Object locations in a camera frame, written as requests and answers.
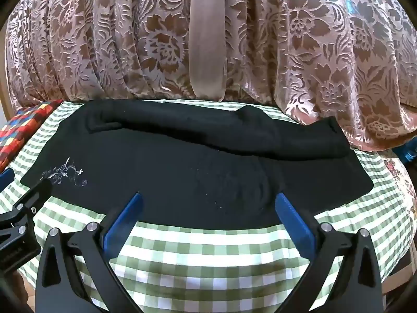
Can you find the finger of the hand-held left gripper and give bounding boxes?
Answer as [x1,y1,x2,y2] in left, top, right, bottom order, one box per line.
[0,169,15,191]
[7,180,53,235]

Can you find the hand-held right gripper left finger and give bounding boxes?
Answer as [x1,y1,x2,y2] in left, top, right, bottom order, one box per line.
[35,193,144,313]

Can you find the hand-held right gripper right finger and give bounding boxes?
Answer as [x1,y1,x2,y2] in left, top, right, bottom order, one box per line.
[275,193,383,313]

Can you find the black pants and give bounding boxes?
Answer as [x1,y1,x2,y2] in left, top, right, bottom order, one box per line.
[20,99,373,232]

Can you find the colourful patchwork cloth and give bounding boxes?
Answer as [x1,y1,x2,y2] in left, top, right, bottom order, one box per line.
[0,99,64,173]

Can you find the green checked bed sheet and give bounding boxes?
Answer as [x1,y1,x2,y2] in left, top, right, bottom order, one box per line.
[0,99,413,313]

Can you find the cream rose print cloth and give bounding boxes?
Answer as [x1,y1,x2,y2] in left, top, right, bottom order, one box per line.
[383,148,417,214]

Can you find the blue object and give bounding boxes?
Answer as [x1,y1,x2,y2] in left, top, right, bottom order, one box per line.
[396,139,417,164]

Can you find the brown floral curtain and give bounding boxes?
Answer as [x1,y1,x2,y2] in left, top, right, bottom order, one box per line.
[5,0,417,152]

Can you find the beige curtain tie band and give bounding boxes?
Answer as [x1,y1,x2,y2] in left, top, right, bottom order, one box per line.
[189,0,229,102]

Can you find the wooden bed frame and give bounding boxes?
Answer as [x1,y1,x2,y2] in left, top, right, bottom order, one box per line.
[384,254,417,298]

